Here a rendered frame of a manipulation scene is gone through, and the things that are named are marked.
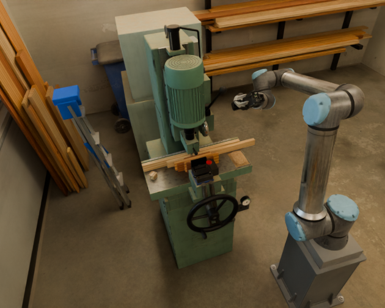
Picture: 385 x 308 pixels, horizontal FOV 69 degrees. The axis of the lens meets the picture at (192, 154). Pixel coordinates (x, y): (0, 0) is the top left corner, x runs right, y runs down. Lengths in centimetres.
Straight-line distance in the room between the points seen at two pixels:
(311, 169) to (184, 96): 64
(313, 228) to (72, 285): 174
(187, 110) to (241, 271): 135
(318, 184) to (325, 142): 20
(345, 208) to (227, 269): 105
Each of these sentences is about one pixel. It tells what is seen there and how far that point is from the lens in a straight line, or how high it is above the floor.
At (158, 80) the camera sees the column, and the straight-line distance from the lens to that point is 151.
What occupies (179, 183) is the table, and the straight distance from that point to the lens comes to 152.
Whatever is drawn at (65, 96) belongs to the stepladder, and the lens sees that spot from 200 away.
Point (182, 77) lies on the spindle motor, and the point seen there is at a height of 147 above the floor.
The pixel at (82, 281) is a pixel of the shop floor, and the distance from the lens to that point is 241.
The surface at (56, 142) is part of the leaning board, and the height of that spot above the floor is 60.
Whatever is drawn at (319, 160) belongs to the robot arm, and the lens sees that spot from 125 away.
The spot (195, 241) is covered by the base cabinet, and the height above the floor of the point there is 31.
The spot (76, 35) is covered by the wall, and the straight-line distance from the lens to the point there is 362.
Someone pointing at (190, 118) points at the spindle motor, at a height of 125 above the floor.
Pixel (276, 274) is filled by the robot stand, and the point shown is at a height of 2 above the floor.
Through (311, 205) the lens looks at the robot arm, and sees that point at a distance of 139.
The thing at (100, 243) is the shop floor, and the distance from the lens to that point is 252.
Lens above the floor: 202
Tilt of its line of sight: 42 degrees down
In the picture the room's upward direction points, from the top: 5 degrees counter-clockwise
